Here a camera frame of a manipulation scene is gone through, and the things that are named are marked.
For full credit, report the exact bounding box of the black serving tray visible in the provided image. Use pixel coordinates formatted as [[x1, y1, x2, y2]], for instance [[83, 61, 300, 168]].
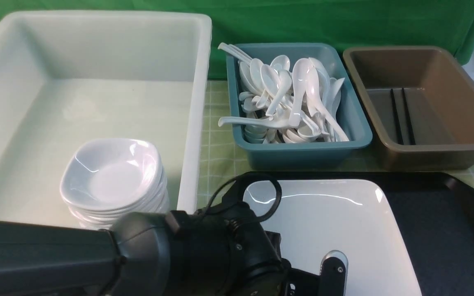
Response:
[[221, 171, 474, 296]]

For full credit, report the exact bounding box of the white spoon upright centre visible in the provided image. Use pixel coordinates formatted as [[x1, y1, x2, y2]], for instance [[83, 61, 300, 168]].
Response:
[[288, 58, 313, 128]]

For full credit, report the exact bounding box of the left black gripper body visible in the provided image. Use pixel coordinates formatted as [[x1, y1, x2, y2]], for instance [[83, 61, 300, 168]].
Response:
[[237, 230, 349, 296]]

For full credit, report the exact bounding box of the large white square plate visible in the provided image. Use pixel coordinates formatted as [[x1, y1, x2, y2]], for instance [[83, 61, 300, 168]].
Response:
[[262, 179, 421, 296]]

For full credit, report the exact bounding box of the green checked table mat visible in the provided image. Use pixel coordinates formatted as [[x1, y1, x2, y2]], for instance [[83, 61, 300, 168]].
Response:
[[197, 81, 474, 206]]

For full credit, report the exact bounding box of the teal plastic spoon bin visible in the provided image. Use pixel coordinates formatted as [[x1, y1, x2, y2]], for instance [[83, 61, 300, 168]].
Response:
[[232, 43, 373, 171]]

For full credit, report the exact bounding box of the brown plastic bin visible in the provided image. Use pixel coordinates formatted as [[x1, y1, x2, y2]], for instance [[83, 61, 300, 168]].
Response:
[[343, 46, 474, 171]]

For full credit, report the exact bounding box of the green backdrop cloth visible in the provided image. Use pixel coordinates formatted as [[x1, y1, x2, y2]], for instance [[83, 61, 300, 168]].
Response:
[[0, 0, 474, 79]]

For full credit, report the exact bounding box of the stack of white bowls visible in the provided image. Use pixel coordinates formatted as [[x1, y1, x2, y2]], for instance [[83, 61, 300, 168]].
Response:
[[60, 138, 170, 230]]

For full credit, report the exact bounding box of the black chopstick gold band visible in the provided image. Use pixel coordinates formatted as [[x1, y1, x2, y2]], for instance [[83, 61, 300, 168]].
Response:
[[390, 89, 403, 145]]

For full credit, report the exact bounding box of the white spoon sticking out left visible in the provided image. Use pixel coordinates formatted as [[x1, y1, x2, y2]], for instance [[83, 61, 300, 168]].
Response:
[[218, 116, 302, 129]]

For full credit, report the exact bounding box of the large white plastic tub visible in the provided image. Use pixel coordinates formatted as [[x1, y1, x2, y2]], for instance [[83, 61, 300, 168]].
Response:
[[0, 11, 212, 227]]

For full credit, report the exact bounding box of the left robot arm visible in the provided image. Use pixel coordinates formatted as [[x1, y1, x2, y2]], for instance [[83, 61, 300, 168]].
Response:
[[0, 172, 348, 296]]

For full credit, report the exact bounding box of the white spoon long handle right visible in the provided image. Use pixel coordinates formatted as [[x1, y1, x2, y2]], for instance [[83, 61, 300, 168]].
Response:
[[306, 65, 350, 142]]

